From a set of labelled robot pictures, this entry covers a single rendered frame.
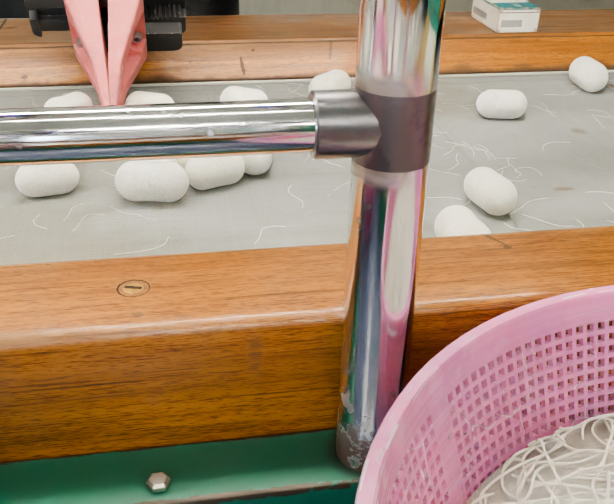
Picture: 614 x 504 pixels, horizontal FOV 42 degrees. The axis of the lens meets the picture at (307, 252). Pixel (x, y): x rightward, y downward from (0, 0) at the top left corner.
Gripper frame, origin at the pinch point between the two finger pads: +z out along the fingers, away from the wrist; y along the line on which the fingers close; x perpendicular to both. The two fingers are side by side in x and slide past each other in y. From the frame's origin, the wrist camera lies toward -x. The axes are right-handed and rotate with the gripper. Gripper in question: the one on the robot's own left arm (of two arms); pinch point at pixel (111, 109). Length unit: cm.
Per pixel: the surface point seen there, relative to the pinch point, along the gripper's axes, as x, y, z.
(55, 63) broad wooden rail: 7.0, -4.3, -8.3
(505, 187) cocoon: -9.9, 19.5, 11.3
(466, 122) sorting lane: 0.4, 22.9, 1.7
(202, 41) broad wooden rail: 7.1, 6.5, -10.0
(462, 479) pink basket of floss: -18.1, 11.7, 25.3
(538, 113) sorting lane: 1.1, 28.5, 0.8
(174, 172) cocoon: -7.6, 3.5, 8.4
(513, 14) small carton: 5.9, 31.3, -11.1
